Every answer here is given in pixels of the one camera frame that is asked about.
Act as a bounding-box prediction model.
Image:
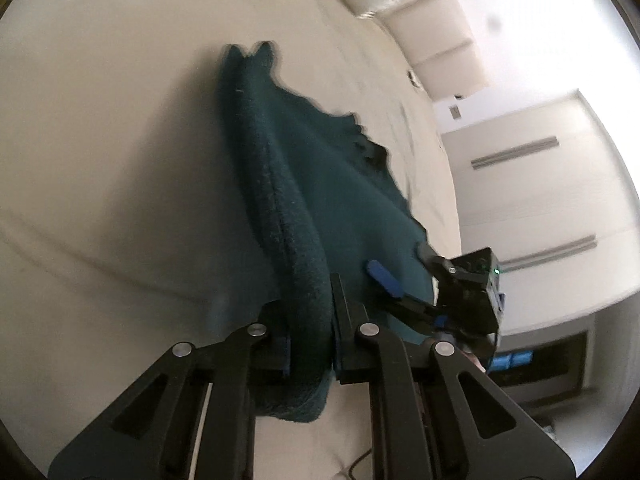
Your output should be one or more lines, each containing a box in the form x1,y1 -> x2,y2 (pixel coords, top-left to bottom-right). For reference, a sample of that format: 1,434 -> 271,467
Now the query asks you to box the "dark green knit sweater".
217,42 -> 434,422

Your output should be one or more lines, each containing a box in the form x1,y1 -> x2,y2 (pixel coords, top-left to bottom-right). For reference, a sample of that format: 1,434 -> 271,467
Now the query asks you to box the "beige bed with sheet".
1,0 -> 461,471

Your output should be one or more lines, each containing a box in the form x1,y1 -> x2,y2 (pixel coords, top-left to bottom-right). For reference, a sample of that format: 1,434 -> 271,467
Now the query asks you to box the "beige padded headboard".
342,0 -> 489,101

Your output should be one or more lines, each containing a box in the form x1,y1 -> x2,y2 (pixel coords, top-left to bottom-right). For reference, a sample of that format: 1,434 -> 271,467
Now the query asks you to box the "white wardrobe with handles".
442,93 -> 639,335

